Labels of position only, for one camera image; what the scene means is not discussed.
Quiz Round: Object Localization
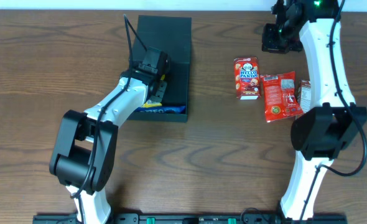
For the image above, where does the blue Oreo cookie pack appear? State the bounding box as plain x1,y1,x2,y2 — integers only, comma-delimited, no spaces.
135,106,186,114

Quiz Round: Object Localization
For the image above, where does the dark green cardboard box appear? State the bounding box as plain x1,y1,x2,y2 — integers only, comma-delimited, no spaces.
128,15,192,123

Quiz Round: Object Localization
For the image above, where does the red snack bag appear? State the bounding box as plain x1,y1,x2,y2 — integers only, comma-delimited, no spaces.
261,71,303,123

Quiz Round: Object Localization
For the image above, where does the brown white carton box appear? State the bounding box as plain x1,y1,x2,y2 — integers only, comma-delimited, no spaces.
297,80,311,113

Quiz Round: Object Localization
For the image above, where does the yellow snack bag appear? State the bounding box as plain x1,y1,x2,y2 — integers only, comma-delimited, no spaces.
142,75,167,108

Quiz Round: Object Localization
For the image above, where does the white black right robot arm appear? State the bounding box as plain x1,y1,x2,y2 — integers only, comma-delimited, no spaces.
262,0,367,223

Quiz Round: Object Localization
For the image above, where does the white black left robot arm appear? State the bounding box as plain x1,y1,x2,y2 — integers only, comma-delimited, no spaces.
49,70,167,223

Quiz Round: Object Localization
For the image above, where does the red Hello Panda box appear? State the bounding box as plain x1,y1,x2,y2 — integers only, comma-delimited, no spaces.
234,57,261,100

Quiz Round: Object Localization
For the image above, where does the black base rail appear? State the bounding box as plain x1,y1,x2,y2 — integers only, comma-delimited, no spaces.
32,213,348,224

